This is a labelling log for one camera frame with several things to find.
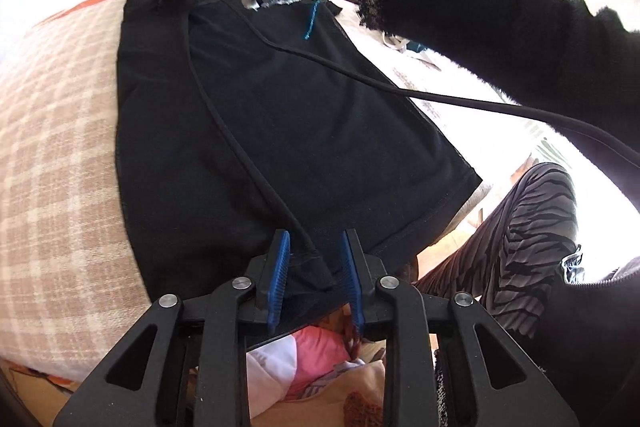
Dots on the black garment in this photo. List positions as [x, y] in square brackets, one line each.
[280, 122]

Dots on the pink cloth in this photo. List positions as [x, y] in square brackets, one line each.
[320, 347]

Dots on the beige plaid blanket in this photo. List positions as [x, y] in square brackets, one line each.
[60, 157]

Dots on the peach cloth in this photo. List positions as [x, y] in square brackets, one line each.
[325, 399]

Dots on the black jacket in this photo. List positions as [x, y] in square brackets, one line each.
[590, 337]

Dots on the person's zebra striped leg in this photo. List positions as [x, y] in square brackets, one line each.
[500, 257]

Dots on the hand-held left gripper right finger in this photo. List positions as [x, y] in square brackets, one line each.
[351, 279]

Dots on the orange bed sheet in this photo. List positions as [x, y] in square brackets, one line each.
[75, 9]

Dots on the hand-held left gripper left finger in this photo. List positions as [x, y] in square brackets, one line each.
[277, 279]

